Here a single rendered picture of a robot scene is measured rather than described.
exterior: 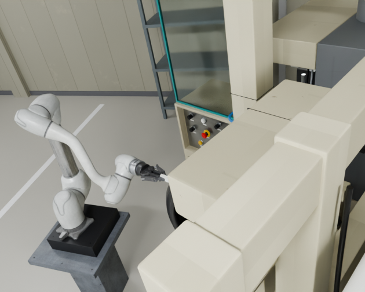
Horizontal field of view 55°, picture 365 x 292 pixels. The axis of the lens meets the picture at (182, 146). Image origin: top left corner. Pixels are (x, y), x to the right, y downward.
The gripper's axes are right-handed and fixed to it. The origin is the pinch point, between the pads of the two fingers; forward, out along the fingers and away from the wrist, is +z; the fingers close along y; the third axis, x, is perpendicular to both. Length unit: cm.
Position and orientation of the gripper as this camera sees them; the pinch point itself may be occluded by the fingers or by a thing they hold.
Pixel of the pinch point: (165, 178)
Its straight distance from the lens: 178.0
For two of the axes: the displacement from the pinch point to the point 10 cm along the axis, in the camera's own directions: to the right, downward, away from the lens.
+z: 6.9, 1.9, -6.9
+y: 6.7, -5.2, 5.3
